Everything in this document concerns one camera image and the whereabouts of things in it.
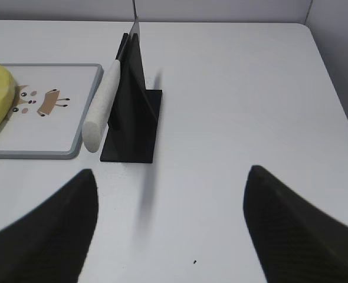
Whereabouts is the cleaver with white handle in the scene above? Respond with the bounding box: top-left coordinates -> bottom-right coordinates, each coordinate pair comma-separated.
81,1 -> 140,153

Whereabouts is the black knife stand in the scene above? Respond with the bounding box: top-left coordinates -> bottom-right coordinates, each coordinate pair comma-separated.
100,33 -> 162,163

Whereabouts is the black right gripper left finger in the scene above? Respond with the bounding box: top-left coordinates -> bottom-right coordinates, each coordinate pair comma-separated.
0,169 -> 99,282

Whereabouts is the white grey-rimmed cutting board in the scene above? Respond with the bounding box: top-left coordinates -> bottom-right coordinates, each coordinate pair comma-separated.
0,64 -> 103,159

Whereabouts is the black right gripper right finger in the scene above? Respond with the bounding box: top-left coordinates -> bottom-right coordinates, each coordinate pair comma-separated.
243,165 -> 348,282

